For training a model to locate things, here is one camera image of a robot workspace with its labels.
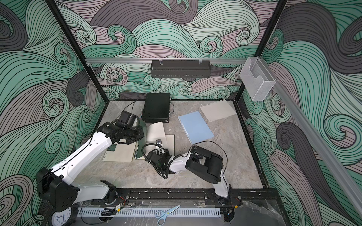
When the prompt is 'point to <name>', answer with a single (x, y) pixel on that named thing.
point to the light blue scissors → (162, 214)
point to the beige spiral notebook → (124, 153)
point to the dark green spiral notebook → (152, 132)
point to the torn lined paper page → (218, 110)
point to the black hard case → (156, 108)
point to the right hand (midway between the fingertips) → (157, 153)
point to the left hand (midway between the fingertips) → (145, 134)
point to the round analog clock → (61, 218)
